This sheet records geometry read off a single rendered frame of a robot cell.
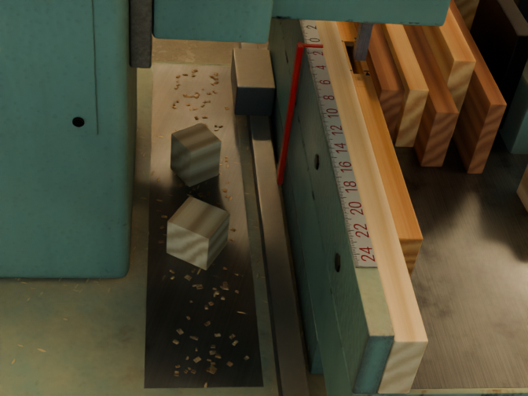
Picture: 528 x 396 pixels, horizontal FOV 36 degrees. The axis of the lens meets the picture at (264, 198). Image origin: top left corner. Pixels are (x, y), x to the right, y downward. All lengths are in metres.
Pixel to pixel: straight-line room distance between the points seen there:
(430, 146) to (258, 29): 0.17
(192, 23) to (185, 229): 0.18
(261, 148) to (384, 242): 0.29
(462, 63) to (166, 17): 0.23
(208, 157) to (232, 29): 0.20
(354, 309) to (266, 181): 0.29
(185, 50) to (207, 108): 1.61
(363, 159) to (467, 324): 0.13
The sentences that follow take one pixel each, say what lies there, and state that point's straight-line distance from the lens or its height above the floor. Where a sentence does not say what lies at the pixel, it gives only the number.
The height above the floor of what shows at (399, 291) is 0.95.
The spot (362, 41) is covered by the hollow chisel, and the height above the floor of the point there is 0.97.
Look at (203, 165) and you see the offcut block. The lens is 0.75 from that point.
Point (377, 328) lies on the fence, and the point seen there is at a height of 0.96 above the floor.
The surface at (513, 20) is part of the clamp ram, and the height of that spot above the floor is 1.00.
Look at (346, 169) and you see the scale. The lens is 0.55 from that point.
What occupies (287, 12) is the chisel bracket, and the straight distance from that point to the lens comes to 0.61.
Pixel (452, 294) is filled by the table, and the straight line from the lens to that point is 0.57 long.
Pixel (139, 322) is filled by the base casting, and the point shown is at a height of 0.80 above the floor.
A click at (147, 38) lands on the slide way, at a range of 0.57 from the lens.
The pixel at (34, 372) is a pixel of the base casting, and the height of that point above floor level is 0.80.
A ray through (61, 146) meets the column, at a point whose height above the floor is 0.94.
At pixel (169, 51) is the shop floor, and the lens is 2.45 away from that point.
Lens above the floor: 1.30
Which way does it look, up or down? 42 degrees down
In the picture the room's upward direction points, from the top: 8 degrees clockwise
